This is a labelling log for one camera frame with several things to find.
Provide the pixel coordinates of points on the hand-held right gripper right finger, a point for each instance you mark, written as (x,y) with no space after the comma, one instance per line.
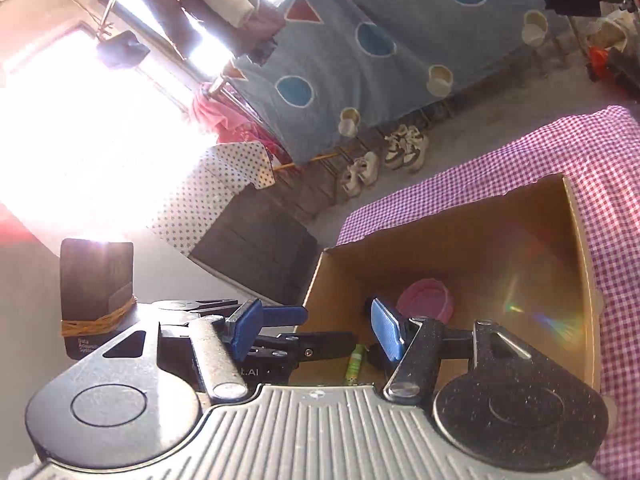
(387,327)

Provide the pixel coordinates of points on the red plastic bag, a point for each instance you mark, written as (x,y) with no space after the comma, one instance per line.
(597,60)

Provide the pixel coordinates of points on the maroon hanging garment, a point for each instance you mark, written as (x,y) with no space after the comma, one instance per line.
(225,30)

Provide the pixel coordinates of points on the red cloth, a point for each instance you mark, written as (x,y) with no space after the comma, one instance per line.
(12,225)

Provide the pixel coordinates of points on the green lip balm tube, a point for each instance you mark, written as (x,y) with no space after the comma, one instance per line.
(354,365)

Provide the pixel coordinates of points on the yellow pole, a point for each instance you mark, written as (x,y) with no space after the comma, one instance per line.
(310,160)

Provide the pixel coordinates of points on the white polka dot cloth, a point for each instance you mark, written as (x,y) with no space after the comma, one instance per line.
(200,200)

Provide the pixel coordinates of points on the pink hanging clothes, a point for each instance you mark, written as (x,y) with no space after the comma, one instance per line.
(225,120)

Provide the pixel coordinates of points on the woven bag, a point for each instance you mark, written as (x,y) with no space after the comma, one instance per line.
(607,35)

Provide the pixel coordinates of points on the pink plastic bowl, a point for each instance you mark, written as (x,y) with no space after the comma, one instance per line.
(425,300)

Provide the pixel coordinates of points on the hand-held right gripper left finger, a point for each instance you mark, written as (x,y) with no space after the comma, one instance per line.
(245,330)

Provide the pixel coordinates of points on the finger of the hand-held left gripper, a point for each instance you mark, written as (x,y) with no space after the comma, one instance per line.
(330,345)
(285,315)

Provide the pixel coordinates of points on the blue blanket with shapes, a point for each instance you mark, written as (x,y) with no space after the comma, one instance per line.
(400,85)

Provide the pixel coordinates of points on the brown cardboard box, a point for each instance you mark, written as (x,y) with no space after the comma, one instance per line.
(500,260)

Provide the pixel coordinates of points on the dark hanging cloth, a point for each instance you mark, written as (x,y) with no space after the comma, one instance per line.
(122,50)

